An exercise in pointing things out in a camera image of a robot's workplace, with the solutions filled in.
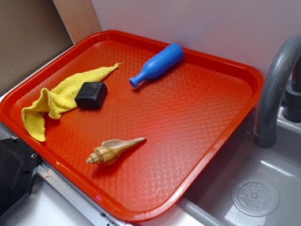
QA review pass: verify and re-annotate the grey curved faucet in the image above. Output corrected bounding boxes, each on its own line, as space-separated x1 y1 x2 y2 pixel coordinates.
253 34 301 148

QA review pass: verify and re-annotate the tan spiral seashell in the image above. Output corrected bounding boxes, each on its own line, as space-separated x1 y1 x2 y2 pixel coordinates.
86 137 147 166

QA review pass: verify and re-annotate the blue plastic bottle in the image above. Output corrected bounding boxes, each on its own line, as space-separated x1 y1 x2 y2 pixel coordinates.
129 43 184 88

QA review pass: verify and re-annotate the black rectangular block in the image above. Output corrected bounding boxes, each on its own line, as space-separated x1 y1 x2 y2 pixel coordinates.
75 82 108 109

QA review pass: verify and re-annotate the yellow knitted cloth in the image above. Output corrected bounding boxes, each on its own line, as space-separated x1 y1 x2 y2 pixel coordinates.
21 63 119 142

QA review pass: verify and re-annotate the grey plastic sink basin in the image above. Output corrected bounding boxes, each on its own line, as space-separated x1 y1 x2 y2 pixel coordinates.
178 107 301 226

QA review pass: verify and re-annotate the red plastic tray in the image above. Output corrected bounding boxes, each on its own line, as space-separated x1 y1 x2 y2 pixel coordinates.
0 31 264 222

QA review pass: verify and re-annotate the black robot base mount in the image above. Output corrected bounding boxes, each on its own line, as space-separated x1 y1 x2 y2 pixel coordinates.
0 136 41 219

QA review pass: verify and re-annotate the brown cardboard panel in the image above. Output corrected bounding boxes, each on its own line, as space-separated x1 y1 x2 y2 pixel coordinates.
0 0 101 95

